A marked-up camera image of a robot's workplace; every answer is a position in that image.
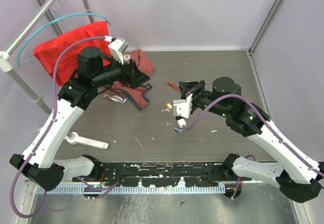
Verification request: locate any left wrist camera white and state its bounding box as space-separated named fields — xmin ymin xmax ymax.
xmin=104 ymin=35 xmax=129 ymax=65

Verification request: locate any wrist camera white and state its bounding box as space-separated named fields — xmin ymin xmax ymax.
xmin=104 ymin=35 xmax=129 ymax=65
xmin=172 ymin=94 xmax=193 ymax=128

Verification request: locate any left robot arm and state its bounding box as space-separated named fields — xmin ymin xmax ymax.
xmin=10 ymin=47 xmax=150 ymax=191

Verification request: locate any grey slotted cable duct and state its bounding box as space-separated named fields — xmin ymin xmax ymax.
xmin=48 ymin=183 xmax=226 ymax=195

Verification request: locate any dusty red shirt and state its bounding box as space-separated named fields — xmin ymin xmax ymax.
xmin=103 ymin=49 xmax=155 ymax=110

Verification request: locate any metal key organizer red handle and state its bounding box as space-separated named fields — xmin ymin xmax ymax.
xmin=167 ymin=82 xmax=180 ymax=91

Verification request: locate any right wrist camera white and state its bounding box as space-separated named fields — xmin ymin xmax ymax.
xmin=172 ymin=94 xmax=193 ymax=128

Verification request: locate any metal clothes rack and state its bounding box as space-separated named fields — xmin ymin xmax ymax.
xmin=0 ymin=0 xmax=109 ymax=150

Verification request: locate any aluminium frame post right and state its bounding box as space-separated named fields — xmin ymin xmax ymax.
xmin=248 ymin=0 xmax=284 ymax=55

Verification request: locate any blue tag key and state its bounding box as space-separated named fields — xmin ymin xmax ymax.
xmin=174 ymin=127 xmax=185 ymax=134

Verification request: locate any yellow tag key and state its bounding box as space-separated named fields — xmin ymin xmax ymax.
xmin=162 ymin=102 xmax=172 ymax=111

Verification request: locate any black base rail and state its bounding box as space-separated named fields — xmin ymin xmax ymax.
xmin=81 ymin=162 xmax=242 ymax=188

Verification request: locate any teal clothes hanger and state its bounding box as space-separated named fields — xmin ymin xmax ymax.
xmin=16 ymin=13 xmax=112 ymax=66

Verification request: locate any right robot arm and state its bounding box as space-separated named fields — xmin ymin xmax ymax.
xmin=172 ymin=77 xmax=323 ymax=203

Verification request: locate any bright red cloth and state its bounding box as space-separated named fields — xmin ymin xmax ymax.
xmin=32 ymin=21 xmax=112 ymax=87

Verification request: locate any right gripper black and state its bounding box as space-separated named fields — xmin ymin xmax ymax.
xmin=178 ymin=79 xmax=230 ymax=118

